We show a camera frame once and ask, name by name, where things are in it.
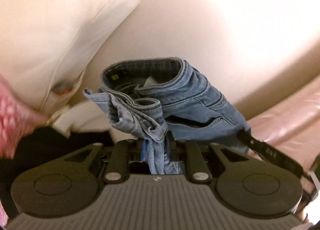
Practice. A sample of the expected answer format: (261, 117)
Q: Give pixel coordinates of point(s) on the white quilted headboard cushion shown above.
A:
(46, 45)

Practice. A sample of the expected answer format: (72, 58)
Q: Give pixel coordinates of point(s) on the pink floral blanket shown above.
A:
(17, 120)

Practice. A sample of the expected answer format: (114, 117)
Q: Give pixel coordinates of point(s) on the white round laundry bin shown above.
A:
(84, 117)

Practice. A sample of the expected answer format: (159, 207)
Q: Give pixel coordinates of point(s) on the black garment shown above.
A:
(43, 145)

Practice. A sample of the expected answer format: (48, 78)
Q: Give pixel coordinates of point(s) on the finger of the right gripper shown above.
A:
(274, 156)

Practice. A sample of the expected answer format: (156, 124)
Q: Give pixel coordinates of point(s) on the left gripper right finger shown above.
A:
(189, 154)

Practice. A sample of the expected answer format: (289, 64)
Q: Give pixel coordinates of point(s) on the blue denim jeans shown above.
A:
(156, 99)

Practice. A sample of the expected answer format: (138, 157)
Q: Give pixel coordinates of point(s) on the pink patterned curtain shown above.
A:
(292, 126)

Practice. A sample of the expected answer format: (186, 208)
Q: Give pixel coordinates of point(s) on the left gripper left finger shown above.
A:
(125, 160)

